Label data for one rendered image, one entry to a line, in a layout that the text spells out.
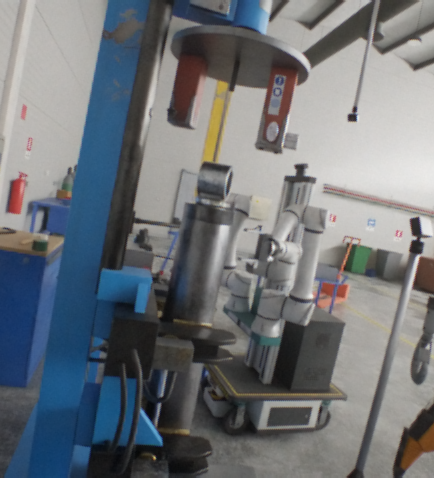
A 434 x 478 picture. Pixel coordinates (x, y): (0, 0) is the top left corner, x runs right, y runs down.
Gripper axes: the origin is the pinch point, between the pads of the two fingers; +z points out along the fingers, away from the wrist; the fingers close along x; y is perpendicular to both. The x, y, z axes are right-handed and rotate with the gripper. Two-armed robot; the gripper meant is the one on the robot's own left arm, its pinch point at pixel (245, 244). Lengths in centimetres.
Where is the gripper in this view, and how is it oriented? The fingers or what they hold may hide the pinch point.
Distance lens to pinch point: 180.9
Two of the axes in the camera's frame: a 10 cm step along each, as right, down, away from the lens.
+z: -8.1, -1.2, -5.8
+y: 5.5, 1.8, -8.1
